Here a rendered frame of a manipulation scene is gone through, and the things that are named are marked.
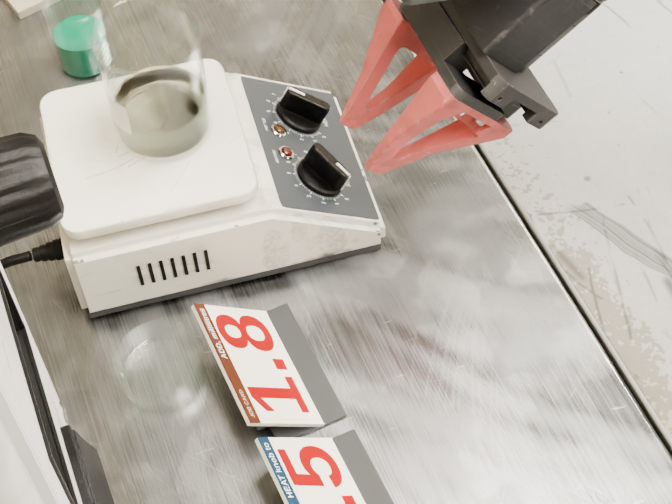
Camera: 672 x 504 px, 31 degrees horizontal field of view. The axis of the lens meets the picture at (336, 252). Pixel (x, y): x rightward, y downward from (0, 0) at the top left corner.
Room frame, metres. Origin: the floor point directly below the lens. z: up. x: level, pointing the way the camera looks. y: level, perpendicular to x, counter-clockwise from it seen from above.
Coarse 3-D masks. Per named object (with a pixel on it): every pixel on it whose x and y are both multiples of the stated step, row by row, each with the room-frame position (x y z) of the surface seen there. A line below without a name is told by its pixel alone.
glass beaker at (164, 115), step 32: (128, 0) 0.54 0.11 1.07; (160, 0) 0.55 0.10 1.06; (96, 32) 0.52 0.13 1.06; (128, 32) 0.54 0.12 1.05; (160, 32) 0.54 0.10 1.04; (192, 32) 0.53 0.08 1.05; (128, 64) 0.54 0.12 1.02; (160, 64) 0.54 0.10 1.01; (192, 64) 0.50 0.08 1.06; (128, 96) 0.49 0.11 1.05; (160, 96) 0.49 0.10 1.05; (192, 96) 0.50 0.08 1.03; (128, 128) 0.49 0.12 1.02; (160, 128) 0.48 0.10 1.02; (192, 128) 0.49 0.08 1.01; (160, 160) 0.48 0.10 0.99
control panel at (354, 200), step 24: (264, 96) 0.57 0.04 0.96; (264, 120) 0.54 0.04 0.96; (336, 120) 0.56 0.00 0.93; (264, 144) 0.52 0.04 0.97; (288, 144) 0.52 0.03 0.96; (312, 144) 0.53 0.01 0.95; (336, 144) 0.54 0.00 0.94; (288, 168) 0.50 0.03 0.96; (288, 192) 0.48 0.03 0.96; (312, 192) 0.49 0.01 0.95; (360, 192) 0.50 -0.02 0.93; (360, 216) 0.48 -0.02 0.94
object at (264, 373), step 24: (216, 312) 0.41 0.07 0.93; (240, 312) 0.42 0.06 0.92; (240, 336) 0.40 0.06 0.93; (264, 336) 0.41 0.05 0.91; (240, 360) 0.38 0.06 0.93; (264, 360) 0.38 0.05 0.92; (264, 384) 0.36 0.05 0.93; (288, 384) 0.37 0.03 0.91; (264, 408) 0.34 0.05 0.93; (288, 408) 0.35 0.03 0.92
